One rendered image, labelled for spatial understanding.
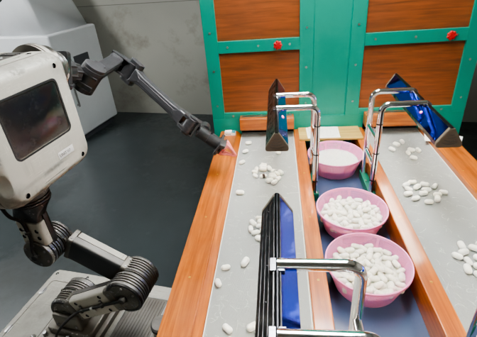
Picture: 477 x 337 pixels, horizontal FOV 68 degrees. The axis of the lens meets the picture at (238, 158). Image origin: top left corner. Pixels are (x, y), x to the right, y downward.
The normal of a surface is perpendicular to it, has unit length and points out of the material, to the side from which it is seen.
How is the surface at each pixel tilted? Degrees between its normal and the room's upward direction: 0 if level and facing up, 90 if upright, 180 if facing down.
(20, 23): 90
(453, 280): 0
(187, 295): 0
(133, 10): 90
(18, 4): 90
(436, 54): 90
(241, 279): 0
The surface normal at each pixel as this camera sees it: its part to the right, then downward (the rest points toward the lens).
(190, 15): -0.25, 0.49
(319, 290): -0.07, -0.87
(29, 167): 0.97, 0.06
